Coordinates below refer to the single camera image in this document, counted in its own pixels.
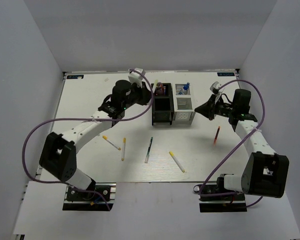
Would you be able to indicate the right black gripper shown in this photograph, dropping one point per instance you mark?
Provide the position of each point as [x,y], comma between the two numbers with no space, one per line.
[208,109]

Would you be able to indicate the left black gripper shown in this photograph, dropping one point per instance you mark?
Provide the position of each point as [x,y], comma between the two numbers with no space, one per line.
[146,94]

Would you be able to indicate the blue cap spray bottle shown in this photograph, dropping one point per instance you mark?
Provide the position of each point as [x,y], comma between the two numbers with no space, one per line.
[184,90]

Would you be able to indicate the pink tube of crayons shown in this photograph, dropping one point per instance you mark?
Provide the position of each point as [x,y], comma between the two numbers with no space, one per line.
[159,89]

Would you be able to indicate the white pen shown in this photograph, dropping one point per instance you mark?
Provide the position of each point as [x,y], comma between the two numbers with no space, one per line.
[154,86]

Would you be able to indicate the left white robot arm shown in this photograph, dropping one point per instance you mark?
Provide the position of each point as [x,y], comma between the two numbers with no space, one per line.
[59,154]

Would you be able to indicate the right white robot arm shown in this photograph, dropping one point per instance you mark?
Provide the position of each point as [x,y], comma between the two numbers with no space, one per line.
[265,173]

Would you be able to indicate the white mesh organizer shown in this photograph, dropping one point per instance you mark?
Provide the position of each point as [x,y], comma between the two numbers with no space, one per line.
[184,105]

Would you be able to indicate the red pen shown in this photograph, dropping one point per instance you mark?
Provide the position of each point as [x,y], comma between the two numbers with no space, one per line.
[216,135]

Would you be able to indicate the black mesh organizer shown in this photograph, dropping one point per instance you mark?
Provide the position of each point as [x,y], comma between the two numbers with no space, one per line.
[163,105]

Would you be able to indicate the yellow cap marker upright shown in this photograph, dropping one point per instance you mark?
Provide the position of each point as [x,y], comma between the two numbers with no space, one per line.
[123,149]

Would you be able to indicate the yellow cap marker left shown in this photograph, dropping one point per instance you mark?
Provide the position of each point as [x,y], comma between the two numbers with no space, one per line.
[111,142]

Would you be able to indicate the yellow cap marker right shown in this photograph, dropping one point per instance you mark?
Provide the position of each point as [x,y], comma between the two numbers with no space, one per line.
[176,161]

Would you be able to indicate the green gel pen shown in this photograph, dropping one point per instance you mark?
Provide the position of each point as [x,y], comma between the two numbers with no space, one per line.
[148,151]

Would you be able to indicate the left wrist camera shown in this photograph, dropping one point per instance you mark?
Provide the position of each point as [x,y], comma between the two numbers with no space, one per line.
[135,77]

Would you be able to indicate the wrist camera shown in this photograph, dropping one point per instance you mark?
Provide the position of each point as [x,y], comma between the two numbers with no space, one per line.
[215,89]
[135,77]

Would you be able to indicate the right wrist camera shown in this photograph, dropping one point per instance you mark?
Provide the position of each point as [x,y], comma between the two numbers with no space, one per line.
[215,89]

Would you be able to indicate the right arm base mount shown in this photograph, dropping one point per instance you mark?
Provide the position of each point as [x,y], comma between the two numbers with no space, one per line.
[232,203]

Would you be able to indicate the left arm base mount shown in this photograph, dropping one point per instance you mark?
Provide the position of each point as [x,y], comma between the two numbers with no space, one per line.
[101,201]

